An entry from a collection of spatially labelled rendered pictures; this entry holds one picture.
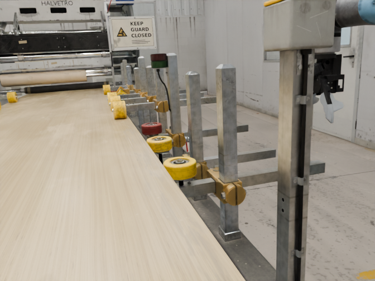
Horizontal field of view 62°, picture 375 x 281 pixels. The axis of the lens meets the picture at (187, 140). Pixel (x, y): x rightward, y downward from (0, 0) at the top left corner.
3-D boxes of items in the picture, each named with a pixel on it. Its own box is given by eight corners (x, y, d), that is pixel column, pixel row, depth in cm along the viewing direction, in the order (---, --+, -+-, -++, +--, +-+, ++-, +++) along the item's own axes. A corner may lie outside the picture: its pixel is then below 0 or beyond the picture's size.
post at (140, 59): (150, 134, 199) (143, 56, 187) (151, 135, 196) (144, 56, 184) (144, 135, 198) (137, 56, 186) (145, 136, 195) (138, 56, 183)
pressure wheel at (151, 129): (161, 147, 131) (159, 120, 128) (165, 152, 124) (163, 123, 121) (142, 149, 129) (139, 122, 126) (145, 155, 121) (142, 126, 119)
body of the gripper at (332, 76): (344, 93, 95) (346, 52, 92) (318, 96, 93) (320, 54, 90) (327, 91, 102) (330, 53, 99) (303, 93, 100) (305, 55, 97)
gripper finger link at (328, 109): (351, 117, 90) (340, 89, 93) (333, 119, 89) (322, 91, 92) (345, 121, 93) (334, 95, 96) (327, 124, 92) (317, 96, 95)
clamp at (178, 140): (177, 139, 133) (176, 127, 132) (186, 146, 121) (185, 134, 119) (164, 140, 132) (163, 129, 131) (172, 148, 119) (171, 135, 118)
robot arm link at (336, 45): (320, 37, 88) (301, 39, 97) (319, 55, 89) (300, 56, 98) (347, 35, 90) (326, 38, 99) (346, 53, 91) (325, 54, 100)
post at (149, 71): (158, 152, 177) (151, 65, 165) (159, 154, 174) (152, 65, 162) (152, 153, 176) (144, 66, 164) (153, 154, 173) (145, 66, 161)
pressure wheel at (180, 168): (175, 194, 84) (172, 153, 81) (203, 198, 81) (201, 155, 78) (160, 207, 77) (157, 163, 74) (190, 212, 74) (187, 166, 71)
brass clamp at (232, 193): (225, 183, 87) (225, 166, 86) (248, 203, 75) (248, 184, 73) (205, 187, 86) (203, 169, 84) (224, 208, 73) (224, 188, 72)
